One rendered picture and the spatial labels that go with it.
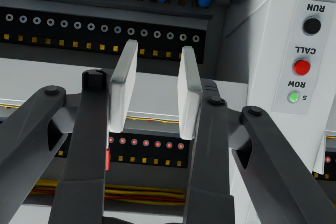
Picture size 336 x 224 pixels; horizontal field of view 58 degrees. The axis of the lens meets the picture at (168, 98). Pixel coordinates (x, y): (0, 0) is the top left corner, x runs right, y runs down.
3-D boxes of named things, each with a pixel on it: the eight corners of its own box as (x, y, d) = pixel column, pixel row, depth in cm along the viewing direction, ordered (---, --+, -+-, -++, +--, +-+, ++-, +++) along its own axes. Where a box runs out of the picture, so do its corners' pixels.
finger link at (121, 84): (122, 134, 16) (107, 133, 16) (135, 80, 22) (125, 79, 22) (125, 82, 14) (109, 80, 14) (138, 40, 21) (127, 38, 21)
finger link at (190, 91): (188, 89, 15) (203, 91, 15) (182, 45, 21) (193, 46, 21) (180, 140, 16) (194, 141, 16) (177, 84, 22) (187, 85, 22)
